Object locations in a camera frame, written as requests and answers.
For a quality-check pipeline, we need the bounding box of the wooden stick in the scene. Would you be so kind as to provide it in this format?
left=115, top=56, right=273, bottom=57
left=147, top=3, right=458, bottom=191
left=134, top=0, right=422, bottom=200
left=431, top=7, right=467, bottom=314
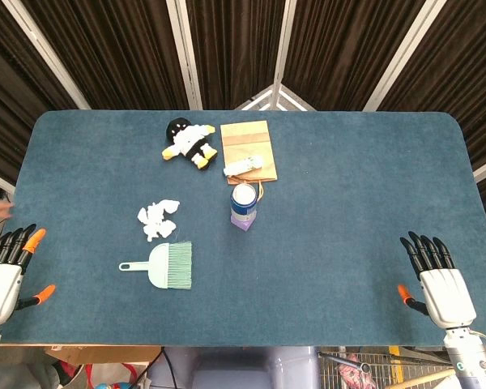
left=388, top=369, right=453, bottom=389

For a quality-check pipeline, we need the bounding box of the brown cardboard box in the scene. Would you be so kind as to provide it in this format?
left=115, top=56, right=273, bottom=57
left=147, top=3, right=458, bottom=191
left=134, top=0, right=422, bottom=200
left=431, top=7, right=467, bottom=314
left=44, top=345, right=163, bottom=366

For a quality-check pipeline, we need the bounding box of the mint green hand brush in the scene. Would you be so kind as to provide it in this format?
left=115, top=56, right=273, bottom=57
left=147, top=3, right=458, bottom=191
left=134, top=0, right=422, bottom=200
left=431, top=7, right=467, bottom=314
left=118, top=241, right=194, bottom=290

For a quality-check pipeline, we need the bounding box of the brown paper bag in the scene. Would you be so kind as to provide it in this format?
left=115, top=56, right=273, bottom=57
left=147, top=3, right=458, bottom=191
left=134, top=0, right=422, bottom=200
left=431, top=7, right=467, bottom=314
left=220, top=121, right=279, bottom=203

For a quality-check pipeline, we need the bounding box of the white partition foot frame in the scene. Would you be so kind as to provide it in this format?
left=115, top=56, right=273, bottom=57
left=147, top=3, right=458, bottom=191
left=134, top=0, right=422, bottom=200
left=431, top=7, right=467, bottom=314
left=233, top=83, right=318, bottom=112

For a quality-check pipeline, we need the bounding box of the blue table mat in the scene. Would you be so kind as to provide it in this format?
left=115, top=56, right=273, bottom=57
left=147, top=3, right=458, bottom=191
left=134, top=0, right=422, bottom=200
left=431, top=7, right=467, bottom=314
left=0, top=109, right=486, bottom=348

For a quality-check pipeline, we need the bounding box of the black white penguin plush toy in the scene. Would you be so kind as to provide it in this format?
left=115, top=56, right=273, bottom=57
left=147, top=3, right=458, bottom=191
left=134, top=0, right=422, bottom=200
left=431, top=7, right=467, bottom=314
left=160, top=118, right=219, bottom=170

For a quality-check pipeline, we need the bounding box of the white partition frame post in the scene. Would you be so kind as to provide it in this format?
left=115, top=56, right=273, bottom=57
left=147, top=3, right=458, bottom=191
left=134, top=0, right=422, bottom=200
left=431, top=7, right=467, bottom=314
left=2, top=0, right=91, bottom=110
left=363, top=0, right=447, bottom=112
left=269, top=0, right=299, bottom=92
left=165, top=0, right=203, bottom=110

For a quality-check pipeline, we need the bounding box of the grey robot torso base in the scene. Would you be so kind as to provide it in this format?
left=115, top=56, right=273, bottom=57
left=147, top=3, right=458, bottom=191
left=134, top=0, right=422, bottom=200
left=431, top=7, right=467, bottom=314
left=161, top=345, right=321, bottom=389

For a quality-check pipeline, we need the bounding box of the purple cube block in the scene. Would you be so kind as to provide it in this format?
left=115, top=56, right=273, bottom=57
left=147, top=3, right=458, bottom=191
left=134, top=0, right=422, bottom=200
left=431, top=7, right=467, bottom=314
left=230, top=214, right=258, bottom=233

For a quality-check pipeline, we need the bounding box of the blue white drink can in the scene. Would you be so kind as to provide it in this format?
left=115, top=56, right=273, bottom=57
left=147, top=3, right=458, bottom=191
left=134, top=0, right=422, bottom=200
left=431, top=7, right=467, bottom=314
left=229, top=182, right=258, bottom=224

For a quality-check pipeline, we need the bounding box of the red bag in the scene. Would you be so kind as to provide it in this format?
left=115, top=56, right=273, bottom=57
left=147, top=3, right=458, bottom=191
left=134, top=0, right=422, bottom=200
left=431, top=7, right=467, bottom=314
left=83, top=362, right=147, bottom=389

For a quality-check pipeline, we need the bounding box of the right robot hand orange thumb tip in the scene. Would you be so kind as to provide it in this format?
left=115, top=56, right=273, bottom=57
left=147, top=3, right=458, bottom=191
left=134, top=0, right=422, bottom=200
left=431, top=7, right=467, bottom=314
left=397, top=230, right=478, bottom=329

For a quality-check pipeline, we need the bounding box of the small white object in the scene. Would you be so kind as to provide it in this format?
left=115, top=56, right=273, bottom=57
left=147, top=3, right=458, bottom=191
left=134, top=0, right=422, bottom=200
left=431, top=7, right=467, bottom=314
left=222, top=155, right=265, bottom=177

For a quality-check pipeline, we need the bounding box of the metal wire cart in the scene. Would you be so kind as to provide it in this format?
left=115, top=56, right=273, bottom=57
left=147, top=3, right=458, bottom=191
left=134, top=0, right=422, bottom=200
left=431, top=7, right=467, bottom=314
left=318, top=345, right=449, bottom=389

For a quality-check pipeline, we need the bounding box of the brown curtain panel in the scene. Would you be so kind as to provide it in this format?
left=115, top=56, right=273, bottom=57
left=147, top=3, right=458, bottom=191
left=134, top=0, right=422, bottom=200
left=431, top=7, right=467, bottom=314
left=0, top=0, right=79, bottom=186
left=22, top=0, right=192, bottom=110
left=283, top=0, right=427, bottom=112
left=185, top=0, right=288, bottom=110
left=378, top=0, right=486, bottom=222

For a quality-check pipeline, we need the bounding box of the black cable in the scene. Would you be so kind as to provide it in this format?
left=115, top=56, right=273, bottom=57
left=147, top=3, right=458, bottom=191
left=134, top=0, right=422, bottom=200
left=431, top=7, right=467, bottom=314
left=143, top=346, right=172, bottom=389

